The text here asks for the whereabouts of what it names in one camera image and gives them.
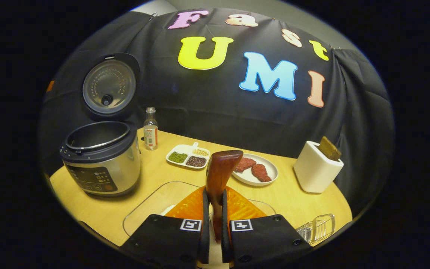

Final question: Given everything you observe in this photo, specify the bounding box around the white divided bean dish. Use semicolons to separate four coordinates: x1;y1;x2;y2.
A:
166;142;211;170

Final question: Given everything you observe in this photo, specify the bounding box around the red meat piece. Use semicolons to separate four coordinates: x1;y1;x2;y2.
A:
234;157;256;173
251;164;272;183

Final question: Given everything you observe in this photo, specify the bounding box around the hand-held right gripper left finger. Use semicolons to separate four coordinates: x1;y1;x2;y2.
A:
120;186;211;268

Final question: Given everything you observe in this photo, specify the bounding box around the black backdrop cloth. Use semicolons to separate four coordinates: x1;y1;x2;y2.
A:
40;7;395;217

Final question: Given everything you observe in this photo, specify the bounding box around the brown wooden spoon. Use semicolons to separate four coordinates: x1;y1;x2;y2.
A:
205;150;244;241

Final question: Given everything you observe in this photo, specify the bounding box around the white round plate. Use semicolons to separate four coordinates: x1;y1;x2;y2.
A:
232;154;278;186

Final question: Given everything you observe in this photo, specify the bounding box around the white square container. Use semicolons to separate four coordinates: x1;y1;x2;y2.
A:
293;140;344;194

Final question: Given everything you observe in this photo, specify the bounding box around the grey rice cooker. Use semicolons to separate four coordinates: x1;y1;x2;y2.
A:
59;53;141;197

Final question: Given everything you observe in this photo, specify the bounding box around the clear rice container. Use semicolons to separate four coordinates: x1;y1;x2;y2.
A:
123;181;276;238

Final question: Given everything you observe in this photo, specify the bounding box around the small clear glass bottle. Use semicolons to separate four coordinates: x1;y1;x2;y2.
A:
143;107;159;151

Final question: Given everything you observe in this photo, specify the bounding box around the clear chopstick holder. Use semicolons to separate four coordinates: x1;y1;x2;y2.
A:
296;213;336;246

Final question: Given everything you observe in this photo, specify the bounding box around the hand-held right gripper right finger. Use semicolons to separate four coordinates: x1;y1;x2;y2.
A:
221;186;314;268

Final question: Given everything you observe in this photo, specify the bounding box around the brown block in white container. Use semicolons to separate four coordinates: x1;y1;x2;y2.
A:
317;136;342;162

